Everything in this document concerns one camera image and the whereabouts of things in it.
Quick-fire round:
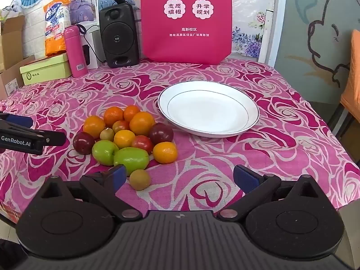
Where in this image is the round green apple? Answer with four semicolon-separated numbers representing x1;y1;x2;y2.
92;139;119;167

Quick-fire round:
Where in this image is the brown kiwi fruit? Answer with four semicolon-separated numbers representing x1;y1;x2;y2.
129;169;151;191

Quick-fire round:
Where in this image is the elongated green apple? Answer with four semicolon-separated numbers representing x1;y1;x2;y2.
113;147;149;177

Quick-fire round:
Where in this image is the dark red plum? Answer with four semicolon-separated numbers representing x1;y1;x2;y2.
73;132;95;155
148;123;174;146

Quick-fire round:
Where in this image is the yellow-orange citrus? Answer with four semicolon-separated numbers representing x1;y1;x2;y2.
113;130;136;149

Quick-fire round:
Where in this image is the small red apple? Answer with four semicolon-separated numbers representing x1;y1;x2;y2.
131;135;154;155
112;120;129;133

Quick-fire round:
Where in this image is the small yellow-orange mandarin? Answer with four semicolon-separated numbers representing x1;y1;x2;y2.
153;142;178;164

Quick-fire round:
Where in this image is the large orange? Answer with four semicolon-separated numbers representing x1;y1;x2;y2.
129;112;156;136

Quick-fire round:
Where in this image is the small dark orange tangerine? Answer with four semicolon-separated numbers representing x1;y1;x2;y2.
123;105;140;122

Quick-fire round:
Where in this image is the green shoe box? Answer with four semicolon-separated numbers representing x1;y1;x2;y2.
20;53;72;85

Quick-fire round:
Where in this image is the pink rose tablecloth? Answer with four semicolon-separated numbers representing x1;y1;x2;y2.
1;59;359;221

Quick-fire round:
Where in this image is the pink thermos bottle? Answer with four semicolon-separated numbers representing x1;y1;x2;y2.
63;25;88;77

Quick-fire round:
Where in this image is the white ceramic plate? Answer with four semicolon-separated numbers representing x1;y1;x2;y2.
158;81;259;138

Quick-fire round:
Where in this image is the cardboard box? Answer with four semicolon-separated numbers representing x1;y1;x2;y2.
0;14;35;100

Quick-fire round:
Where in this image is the white box behind thermos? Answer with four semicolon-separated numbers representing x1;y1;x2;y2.
80;30;106;70

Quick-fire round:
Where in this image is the orange detergent bag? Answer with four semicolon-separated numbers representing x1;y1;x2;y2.
43;0;71;57

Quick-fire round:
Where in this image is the orange covered chair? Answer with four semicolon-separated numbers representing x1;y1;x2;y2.
332;30;360;136

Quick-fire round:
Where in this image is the bedding poster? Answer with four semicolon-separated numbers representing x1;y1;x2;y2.
70;0;99;33

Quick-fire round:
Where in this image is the black speaker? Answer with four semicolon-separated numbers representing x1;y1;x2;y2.
99;0;139;68

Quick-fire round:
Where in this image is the pink tote bag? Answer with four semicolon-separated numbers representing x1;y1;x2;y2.
140;0;232;65

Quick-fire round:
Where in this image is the black cable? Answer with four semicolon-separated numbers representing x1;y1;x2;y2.
76;23;108;62

